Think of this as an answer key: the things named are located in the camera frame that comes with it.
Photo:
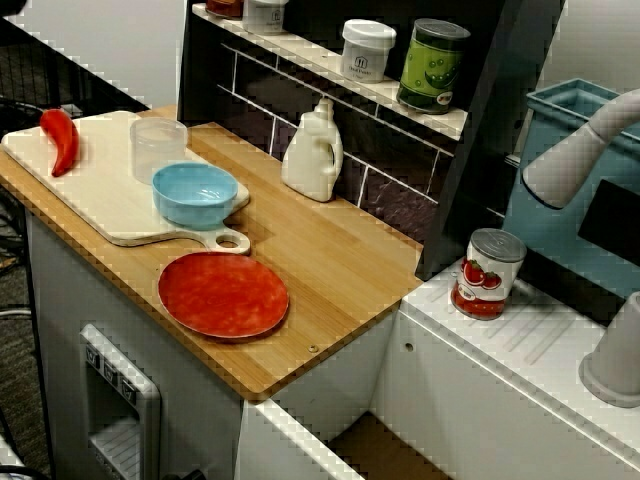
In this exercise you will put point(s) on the orange beans can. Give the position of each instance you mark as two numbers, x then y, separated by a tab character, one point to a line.
225	6

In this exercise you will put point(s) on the white ice dispenser panel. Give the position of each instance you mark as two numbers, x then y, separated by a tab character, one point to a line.
145	400

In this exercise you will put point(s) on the light blue bowl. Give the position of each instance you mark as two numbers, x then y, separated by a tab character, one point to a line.
195	210

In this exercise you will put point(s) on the tomato can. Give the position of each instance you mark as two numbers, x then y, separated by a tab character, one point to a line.
485	280

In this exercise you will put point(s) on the grey toy faucet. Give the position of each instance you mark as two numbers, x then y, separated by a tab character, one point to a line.
565	165

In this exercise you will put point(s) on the white toy detergent bottle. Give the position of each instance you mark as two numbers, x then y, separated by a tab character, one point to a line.
310	160

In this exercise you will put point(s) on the blue plastic bin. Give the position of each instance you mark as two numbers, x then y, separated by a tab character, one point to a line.
550	225

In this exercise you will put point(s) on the green peas can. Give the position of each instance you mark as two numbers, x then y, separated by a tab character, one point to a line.
432	70

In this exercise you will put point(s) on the red toy chili pepper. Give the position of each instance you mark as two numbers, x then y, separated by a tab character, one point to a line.
62	140

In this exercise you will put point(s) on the red orange plate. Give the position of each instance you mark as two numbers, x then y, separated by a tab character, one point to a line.
225	295

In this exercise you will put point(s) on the white toy kitchen cabinet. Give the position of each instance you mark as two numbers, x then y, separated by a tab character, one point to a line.
450	400

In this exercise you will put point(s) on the white cutting board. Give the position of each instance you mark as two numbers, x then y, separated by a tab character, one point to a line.
100	200

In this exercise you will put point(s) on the dark grey shelf unit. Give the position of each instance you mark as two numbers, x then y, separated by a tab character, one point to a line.
460	190

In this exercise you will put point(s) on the clear plastic jar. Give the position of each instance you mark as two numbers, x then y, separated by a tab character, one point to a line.
150	147

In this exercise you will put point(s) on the white lidded plastic jar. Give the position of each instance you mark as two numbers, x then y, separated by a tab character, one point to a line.
265	15
367	55

